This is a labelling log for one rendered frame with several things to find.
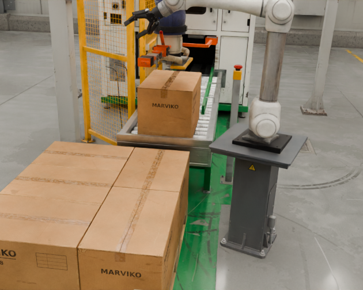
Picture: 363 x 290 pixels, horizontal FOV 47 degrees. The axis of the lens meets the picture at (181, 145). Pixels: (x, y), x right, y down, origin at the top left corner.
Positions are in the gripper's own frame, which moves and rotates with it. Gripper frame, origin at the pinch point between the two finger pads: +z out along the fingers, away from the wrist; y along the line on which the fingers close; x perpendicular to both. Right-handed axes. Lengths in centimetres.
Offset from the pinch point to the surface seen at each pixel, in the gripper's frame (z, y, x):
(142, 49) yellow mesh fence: 36, -121, -98
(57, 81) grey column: 105, -74, -75
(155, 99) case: 21, -60, 8
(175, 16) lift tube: -22.0, -28.2, -18.1
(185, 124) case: 12, -78, 27
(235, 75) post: -34, -109, -9
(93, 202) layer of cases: 58, -9, 84
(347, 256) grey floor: -43, -133, 146
